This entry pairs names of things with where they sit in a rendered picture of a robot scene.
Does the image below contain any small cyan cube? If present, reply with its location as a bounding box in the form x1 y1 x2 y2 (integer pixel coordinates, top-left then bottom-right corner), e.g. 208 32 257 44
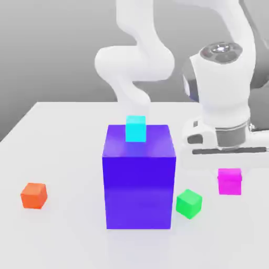
125 115 147 143

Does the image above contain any small orange cube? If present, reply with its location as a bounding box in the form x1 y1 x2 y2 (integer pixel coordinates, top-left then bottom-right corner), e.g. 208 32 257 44
20 182 48 210

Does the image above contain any small magenta cube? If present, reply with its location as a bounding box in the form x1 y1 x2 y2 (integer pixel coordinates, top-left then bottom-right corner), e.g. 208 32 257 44
217 168 243 196

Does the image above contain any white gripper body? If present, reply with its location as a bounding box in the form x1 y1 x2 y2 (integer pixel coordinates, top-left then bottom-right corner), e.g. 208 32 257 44
182 144 269 174

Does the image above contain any large purple box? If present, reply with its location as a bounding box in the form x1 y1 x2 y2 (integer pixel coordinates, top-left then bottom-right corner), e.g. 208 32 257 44
101 124 177 230

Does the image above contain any small green cube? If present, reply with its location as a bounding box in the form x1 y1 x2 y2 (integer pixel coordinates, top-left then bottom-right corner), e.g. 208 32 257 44
175 188 203 220

